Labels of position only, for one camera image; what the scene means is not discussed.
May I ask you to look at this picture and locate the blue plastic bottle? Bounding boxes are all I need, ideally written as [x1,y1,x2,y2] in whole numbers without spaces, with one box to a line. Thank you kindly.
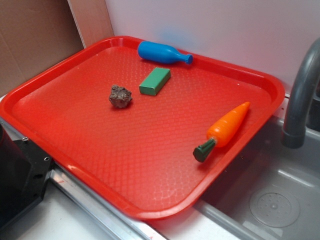
[137,41,193,65]

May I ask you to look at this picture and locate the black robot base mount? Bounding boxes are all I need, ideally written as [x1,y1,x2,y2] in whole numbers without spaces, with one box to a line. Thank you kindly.
[0,126,54,230]

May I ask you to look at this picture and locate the orange toy carrot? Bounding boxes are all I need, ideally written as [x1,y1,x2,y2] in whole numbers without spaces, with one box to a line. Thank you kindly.
[192,101,251,163]

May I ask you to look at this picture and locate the grey plastic sink basin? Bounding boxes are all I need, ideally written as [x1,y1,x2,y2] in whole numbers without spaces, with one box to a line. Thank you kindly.
[197,117,320,240]

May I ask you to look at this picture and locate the green rectangular block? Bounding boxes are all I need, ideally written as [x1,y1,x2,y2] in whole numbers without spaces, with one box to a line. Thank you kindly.
[139,67,171,96]

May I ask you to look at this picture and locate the brown cardboard panel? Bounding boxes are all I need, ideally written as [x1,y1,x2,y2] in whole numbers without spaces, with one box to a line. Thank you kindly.
[0,0,114,96]

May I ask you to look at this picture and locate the brown rough rock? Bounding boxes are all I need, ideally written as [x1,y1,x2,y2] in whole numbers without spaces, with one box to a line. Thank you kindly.
[108,84,133,109]

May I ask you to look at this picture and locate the red plastic tray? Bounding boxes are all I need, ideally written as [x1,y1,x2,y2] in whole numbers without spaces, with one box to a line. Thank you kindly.
[0,36,285,220]

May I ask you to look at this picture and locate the grey toy faucet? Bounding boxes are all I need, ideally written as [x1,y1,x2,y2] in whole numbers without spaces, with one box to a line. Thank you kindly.
[281,39,320,149]

